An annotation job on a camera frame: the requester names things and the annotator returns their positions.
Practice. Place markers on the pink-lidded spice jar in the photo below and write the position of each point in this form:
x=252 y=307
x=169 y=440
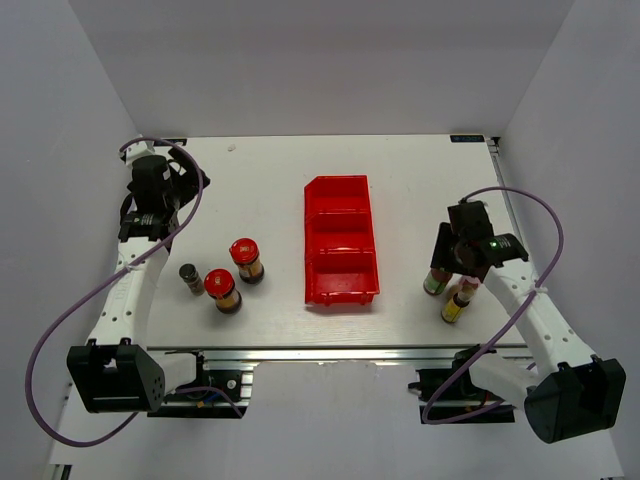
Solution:
x=466 y=283

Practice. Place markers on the aluminium right side rail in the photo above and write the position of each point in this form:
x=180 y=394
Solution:
x=494 y=152

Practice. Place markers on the green-label red sauce bottle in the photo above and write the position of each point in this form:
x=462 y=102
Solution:
x=436 y=281

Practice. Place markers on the aluminium front rail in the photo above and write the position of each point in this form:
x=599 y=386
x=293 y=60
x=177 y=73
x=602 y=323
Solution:
x=243 y=358

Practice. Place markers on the blue corner label right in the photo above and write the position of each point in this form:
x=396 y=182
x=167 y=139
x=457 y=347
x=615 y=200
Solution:
x=467 y=138

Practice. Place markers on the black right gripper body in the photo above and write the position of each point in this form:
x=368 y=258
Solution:
x=446 y=251

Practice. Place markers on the red plastic divided bin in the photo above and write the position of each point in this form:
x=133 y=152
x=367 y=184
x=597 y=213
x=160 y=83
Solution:
x=340 y=257

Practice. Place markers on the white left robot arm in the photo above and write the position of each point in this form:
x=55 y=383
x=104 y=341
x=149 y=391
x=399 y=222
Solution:
x=114 y=371

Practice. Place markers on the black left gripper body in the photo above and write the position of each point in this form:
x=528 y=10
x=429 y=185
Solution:
x=186 y=186

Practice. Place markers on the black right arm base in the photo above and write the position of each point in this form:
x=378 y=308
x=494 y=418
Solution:
x=457 y=400

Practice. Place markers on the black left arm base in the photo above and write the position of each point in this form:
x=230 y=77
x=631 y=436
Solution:
x=222 y=389

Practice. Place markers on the aluminium rail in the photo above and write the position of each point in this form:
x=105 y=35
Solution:
x=494 y=152
x=243 y=358

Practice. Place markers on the yellow-label brown sauce bottle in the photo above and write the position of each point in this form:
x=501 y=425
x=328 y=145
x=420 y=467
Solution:
x=455 y=306

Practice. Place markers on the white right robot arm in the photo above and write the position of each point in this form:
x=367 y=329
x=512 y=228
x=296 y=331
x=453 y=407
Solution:
x=571 y=391

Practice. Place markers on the red-lidded brown sauce jar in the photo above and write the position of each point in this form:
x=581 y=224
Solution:
x=246 y=256

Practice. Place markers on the small dark pepper shaker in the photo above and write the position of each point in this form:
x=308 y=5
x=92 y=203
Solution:
x=190 y=276

